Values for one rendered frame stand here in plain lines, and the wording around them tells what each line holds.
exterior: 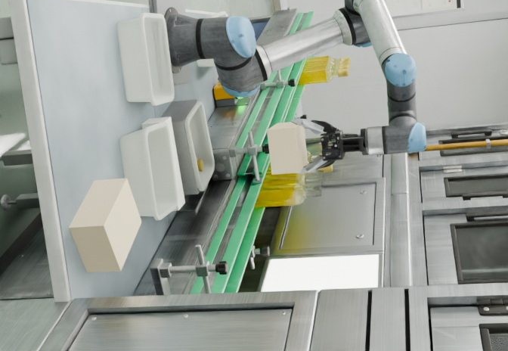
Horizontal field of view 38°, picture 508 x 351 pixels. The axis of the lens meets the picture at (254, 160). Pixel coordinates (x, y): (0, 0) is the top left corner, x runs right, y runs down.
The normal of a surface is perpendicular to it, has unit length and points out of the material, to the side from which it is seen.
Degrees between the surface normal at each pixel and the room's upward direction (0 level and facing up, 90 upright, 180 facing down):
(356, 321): 90
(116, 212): 0
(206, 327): 90
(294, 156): 90
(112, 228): 0
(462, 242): 90
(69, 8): 0
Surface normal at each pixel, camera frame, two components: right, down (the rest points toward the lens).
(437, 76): -0.17, 0.42
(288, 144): -0.21, 0.16
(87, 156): 0.97, -0.07
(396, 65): -0.18, -0.61
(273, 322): -0.17, -0.90
